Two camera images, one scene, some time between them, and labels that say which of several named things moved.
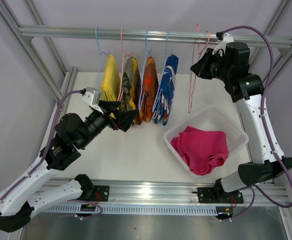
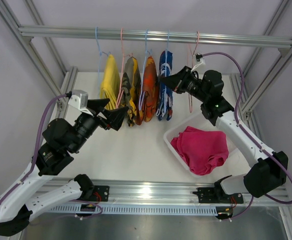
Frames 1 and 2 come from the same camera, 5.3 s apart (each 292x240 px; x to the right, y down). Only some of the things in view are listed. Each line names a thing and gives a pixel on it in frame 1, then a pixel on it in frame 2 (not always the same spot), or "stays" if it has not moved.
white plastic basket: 197,121 → 233,156
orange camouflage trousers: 149,100 stays
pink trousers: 204,151 stays
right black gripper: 201,71 → 176,83
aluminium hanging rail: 129,35 stays
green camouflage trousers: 131,84 stays
